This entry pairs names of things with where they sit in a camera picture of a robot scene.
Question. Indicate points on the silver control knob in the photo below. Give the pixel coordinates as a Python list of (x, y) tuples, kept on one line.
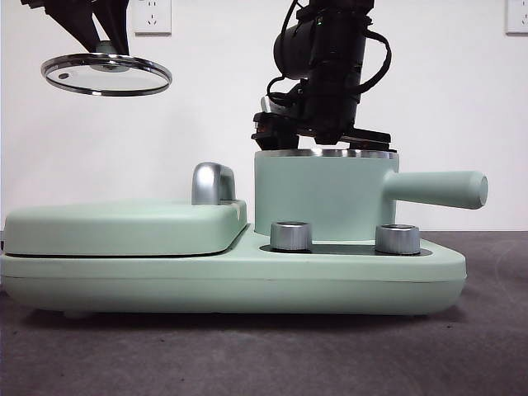
[(290, 237), (398, 239)]

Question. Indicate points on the green hinged griddle cover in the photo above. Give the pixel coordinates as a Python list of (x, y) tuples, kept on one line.
[(123, 227)]

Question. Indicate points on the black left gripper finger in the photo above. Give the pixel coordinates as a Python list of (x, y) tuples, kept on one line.
[(70, 20), (115, 24)]

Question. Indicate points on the green breakfast machine base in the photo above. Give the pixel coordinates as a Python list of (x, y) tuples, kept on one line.
[(247, 280)]

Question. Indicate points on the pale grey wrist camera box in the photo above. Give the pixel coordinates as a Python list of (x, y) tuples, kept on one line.
[(274, 108)]

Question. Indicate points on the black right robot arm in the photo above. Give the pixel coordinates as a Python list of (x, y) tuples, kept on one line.
[(317, 49)]

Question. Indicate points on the glass lid with green knob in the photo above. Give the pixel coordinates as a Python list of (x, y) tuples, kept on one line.
[(111, 82)]

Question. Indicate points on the white wall outlet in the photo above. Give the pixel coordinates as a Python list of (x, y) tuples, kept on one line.
[(152, 18), (517, 16)]

